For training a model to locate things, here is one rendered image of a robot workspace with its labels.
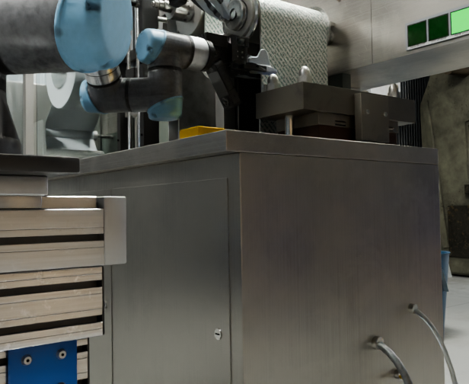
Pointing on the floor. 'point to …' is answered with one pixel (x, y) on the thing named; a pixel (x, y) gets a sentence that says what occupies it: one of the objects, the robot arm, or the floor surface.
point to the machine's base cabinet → (270, 271)
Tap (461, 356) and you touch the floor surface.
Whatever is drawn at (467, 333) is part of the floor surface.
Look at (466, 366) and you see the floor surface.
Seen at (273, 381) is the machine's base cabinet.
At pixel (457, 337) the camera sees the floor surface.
